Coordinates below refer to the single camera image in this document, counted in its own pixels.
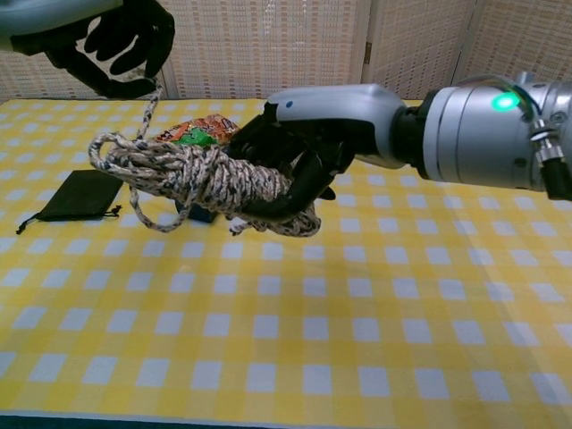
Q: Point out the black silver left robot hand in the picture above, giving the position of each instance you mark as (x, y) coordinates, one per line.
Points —
(134, 27)

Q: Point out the green orange snack bag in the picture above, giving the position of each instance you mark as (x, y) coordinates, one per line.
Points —
(205, 127)

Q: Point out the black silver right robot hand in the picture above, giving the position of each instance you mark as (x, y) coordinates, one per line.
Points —
(339, 116)

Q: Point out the dark blue printed box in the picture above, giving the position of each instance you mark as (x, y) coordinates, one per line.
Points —
(201, 214)

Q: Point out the brass screen hinge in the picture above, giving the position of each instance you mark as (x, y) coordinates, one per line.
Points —
(368, 52)

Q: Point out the yellow white checked tablecloth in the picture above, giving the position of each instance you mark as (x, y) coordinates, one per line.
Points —
(286, 322)

